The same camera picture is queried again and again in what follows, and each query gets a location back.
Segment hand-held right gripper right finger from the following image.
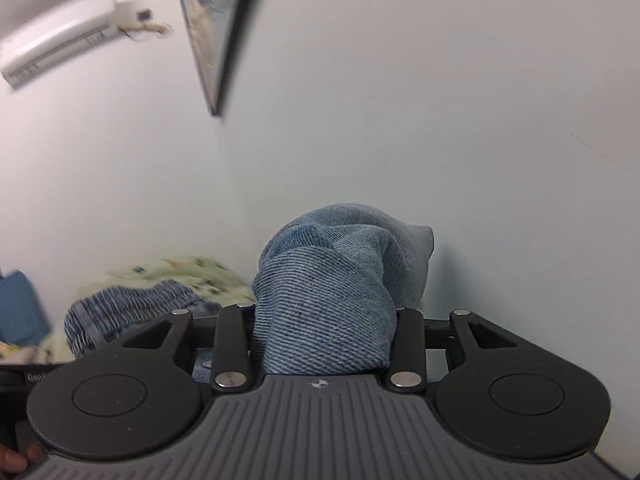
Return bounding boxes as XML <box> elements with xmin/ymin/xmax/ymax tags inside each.
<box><xmin>384</xmin><ymin>305</ymin><xmax>522</xmax><ymax>393</ymax></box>

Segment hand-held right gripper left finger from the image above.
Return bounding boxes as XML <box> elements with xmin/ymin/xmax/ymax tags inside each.
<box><xmin>121</xmin><ymin>303</ymin><xmax>257</xmax><ymax>394</ymax></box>

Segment blue denim jeans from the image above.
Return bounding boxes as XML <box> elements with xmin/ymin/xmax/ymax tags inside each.
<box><xmin>64</xmin><ymin>203</ymin><xmax>435</xmax><ymax>386</ymax></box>

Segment person's left hand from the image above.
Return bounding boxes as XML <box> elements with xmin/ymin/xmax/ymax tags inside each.
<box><xmin>0</xmin><ymin>441</ymin><xmax>49</xmax><ymax>475</ymax></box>

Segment pale green printed blanket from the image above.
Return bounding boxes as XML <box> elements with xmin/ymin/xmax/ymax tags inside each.
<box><xmin>0</xmin><ymin>255</ymin><xmax>257</xmax><ymax>367</ymax></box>

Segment blue cloth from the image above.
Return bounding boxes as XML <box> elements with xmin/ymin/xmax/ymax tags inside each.
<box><xmin>0</xmin><ymin>270</ymin><xmax>52</xmax><ymax>347</ymax></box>

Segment air conditioner pipe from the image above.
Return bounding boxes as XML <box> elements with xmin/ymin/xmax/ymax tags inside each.
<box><xmin>117</xmin><ymin>20</ymin><xmax>174</xmax><ymax>42</ymax></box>

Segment white air conditioner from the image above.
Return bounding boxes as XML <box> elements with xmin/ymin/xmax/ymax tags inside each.
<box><xmin>0</xmin><ymin>0</ymin><xmax>153</xmax><ymax>91</ymax></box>

